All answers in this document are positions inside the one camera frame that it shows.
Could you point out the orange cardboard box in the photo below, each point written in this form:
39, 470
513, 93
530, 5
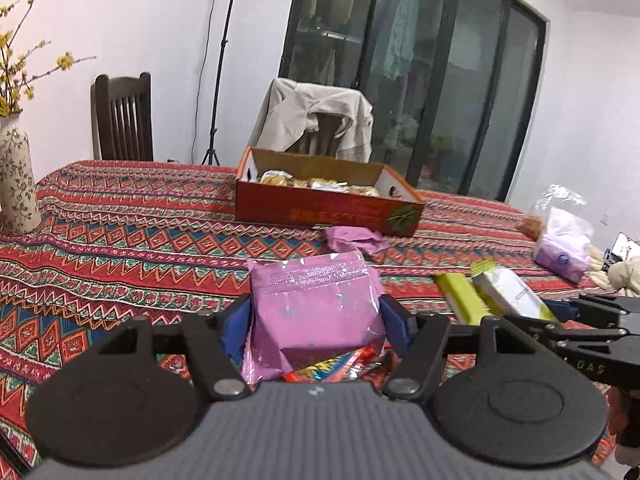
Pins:
320, 207

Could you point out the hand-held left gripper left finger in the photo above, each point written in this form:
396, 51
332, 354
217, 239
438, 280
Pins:
236, 327

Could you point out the yellow flower branches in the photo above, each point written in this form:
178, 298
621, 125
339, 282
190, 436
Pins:
20, 50

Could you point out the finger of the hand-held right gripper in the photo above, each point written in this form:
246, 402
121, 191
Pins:
560, 337
595, 307

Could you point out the pile of golden snack packets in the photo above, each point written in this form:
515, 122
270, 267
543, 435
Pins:
320, 183

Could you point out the dark wooden slatted chair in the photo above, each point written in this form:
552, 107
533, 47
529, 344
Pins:
122, 120

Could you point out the clear plastic bag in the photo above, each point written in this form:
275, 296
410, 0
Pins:
565, 210

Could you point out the black light stand tripod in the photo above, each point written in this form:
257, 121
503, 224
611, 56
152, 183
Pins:
222, 60

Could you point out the black framed glass sliding door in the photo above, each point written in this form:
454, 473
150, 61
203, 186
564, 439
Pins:
425, 85

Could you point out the floral ceramic vase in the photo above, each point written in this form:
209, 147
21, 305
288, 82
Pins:
17, 180

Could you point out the purple tissue pack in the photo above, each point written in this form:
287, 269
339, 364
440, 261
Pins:
560, 257

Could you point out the pink snack packet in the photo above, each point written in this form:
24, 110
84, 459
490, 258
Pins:
312, 310
355, 240

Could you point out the beige jacket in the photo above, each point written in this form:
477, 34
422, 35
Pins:
295, 115

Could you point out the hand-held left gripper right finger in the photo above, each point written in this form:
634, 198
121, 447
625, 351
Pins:
395, 325

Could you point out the wooden chair with woven seat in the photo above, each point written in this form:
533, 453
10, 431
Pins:
325, 135

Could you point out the white green snack packet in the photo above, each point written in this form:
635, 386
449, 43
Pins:
515, 292

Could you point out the cream plush cloth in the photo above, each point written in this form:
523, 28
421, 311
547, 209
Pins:
622, 272

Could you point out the red colourful snack packet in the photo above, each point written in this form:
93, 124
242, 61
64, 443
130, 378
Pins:
345, 362

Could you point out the brown bread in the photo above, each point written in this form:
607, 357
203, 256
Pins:
531, 226

